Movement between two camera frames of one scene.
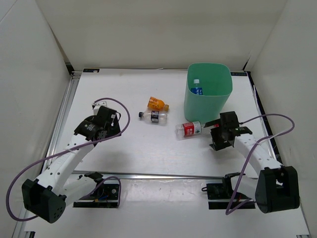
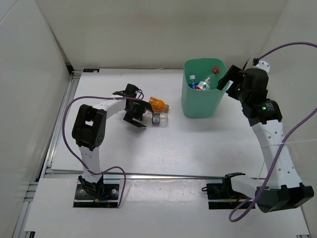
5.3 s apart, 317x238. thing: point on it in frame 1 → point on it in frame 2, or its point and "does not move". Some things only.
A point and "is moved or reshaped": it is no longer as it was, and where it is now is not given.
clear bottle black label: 160,117 is moved or reshaped
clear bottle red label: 182,131 → 205,85
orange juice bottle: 157,104 does not move
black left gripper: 115,128 → 139,103
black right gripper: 219,144 → 230,75
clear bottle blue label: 196,89 → 192,85
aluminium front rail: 138,174 does not move
